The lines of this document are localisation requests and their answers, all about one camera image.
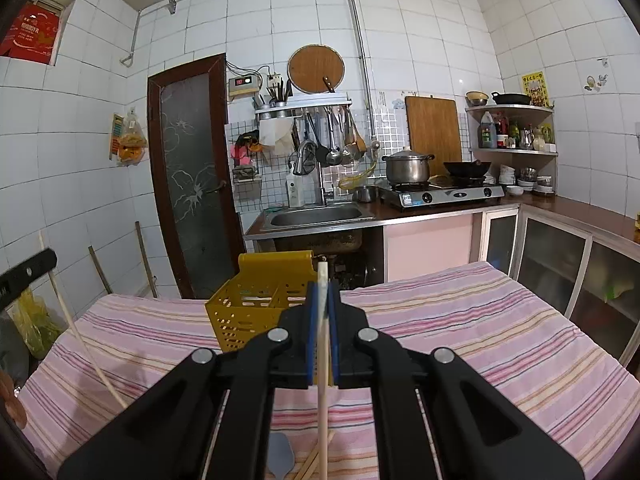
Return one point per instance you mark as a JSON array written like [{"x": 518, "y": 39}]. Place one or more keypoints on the white soap bottle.
[{"x": 295, "y": 192}]

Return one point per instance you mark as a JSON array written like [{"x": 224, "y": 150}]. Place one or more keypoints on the steel utensil holder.
[{"x": 280, "y": 97}]

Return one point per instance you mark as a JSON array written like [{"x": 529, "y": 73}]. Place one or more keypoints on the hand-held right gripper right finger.
[{"x": 334, "y": 340}]

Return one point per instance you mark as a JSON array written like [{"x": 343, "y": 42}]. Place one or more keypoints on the grey spoon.
[{"x": 280, "y": 452}]

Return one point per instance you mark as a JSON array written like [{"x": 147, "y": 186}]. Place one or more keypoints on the row of hanging utensils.
[{"x": 334, "y": 152}]

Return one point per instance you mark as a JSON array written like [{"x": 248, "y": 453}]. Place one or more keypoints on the yellow wall poster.
[{"x": 534, "y": 89}]

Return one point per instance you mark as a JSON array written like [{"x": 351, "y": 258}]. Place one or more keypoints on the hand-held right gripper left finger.
[{"x": 312, "y": 335}]

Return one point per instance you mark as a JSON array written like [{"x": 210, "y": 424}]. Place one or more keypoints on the pink and orange cloths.
[{"x": 242, "y": 152}]

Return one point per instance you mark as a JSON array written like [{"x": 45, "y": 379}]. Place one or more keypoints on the hanging yellow card packet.
[{"x": 116, "y": 135}]

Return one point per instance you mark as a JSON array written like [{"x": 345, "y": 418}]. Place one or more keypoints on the brown bowl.
[{"x": 477, "y": 99}]

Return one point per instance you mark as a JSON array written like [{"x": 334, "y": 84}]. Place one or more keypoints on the hanging plastic snack bag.
[{"x": 131, "y": 145}]

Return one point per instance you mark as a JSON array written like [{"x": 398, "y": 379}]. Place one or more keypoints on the black pan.
[{"x": 510, "y": 98}]

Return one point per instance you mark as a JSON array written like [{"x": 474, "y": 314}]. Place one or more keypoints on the white wall pipe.
[{"x": 357, "y": 35}]

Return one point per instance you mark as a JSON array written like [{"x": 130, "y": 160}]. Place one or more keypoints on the yellow plastic utensil basket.
[{"x": 240, "y": 310}]

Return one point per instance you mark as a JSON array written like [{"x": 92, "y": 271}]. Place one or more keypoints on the long wooden stick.
[{"x": 145, "y": 260}]

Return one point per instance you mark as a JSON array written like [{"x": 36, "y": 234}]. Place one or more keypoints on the short wooden stick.
[{"x": 100, "y": 270}]

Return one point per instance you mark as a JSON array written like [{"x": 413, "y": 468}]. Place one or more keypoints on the corner wall shelf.
[{"x": 520, "y": 110}]

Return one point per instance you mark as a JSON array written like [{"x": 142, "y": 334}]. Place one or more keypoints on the kitchen cabinet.
[{"x": 550, "y": 250}]

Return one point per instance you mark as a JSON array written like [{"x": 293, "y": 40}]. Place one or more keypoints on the hanging white plastic bags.
[{"x": 272, "y": 135}]

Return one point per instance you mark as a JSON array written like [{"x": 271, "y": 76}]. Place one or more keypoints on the wooden chopstick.
[
  {"x": 324, "y": 425},
  {"x": 331, "y": 437},
  {"x": 85, "y": 345},
  {"x": 307, "y": 470}
]

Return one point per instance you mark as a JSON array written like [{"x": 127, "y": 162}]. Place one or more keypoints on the large oil bottle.
[{"x": 487, "y": 132}]

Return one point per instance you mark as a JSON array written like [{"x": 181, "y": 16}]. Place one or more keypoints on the yellow plastic bag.
[{"x": 35, "y": 325}]

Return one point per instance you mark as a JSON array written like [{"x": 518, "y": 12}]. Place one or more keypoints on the wall socket with plugs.
[{"x": 274, "y": 82}]

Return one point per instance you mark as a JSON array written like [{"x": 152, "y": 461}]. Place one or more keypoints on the metal wall rack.
[{"x": 305, "y": 107}]

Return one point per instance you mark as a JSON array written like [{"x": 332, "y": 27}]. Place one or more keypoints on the black wok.
[{"x": 467, "y": 169}]

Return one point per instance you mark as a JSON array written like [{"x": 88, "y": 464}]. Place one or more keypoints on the steel gas stove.
[{"x": 440, "y": 196}]

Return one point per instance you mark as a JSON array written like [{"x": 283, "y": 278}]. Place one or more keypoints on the round wooden board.
[{"x": 315, "y": 67}]

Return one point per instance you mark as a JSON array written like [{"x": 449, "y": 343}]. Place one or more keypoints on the rectangular wooden cutting board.
[{"x": 432, "y": 130}]

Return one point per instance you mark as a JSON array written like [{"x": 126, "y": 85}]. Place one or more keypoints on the steel pot with lid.
[{"x": 407, "y": 169}]

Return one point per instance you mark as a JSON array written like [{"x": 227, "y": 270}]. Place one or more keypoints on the steel sink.
[{"x": 315, "y": 216}]

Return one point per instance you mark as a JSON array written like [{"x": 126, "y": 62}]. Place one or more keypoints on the wall stickers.
[{"x": 595, "y": 82}]

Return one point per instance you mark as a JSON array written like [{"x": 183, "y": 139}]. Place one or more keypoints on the small steel cup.
[{"x": 365, "y": 194}]

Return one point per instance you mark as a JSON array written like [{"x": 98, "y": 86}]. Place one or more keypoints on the steel faucet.
[{"x": 322, "y": 180}]

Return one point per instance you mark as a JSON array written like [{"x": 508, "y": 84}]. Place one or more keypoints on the stack of white bowls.
[{"x": 507, "y": 176}]

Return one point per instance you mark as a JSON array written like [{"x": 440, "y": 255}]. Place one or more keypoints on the white wall control box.
[{"x": 244, "y": 89}]

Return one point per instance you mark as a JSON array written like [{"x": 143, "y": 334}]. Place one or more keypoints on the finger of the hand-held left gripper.
[{"x": 30, "y": 272}]

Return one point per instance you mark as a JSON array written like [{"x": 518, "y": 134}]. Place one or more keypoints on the yellow strainer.
[{"x": 352, "y": 181}]

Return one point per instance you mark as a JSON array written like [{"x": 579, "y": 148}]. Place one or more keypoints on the pink striped cloth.
[{"x": 475, "y": 320}]

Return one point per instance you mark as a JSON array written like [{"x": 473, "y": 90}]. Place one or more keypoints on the brown frosted glass door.
[{"x": 190, "y": 185}]

